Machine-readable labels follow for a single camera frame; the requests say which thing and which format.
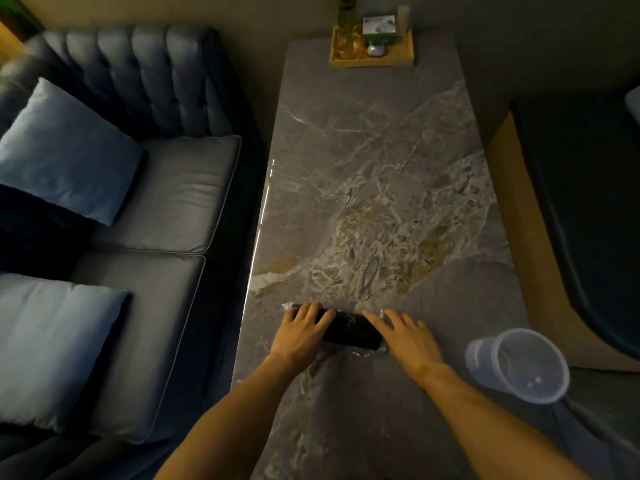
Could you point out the person's right hand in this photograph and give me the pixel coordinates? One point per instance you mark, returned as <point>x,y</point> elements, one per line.
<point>412,349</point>

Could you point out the person's left hand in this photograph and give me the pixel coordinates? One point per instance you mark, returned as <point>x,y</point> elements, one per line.
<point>295,342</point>

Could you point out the person's left thumb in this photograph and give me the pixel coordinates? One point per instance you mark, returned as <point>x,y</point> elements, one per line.
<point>326,322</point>

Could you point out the person's right thumb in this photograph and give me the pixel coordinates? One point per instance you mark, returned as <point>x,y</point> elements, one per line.
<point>376,323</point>

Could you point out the black object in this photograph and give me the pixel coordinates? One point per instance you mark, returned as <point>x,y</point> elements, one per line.
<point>350,328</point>

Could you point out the person's left forearm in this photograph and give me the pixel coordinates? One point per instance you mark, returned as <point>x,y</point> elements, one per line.
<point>235,419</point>

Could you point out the person's right forearm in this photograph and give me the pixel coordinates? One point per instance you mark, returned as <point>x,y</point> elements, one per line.
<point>490,429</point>

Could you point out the translucent white waste bin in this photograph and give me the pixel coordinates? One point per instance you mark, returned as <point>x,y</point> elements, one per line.
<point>520,367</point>

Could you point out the dark blue tufted leather sofa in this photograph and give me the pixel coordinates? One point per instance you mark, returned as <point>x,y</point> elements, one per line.
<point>165,204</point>

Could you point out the dark upholstered bench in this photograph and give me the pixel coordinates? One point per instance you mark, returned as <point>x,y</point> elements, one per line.
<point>580,204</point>

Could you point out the wooden tray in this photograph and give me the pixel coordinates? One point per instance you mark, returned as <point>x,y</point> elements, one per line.
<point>395,55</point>

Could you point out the small white rounded case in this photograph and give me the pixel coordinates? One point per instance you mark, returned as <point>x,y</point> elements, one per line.
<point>377,49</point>

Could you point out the amber drinking glass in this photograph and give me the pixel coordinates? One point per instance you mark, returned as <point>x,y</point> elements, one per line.
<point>347,44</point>

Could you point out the light blue cushion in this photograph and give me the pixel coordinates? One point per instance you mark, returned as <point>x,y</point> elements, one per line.
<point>47,347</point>
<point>67,152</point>

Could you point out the white and green box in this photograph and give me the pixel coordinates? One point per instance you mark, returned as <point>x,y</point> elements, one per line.
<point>379,27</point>

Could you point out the beige cylinder container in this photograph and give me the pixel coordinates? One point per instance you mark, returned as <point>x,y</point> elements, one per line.
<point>403,20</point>

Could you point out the green glass bottle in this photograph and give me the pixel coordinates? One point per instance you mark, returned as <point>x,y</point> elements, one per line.
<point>346,14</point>

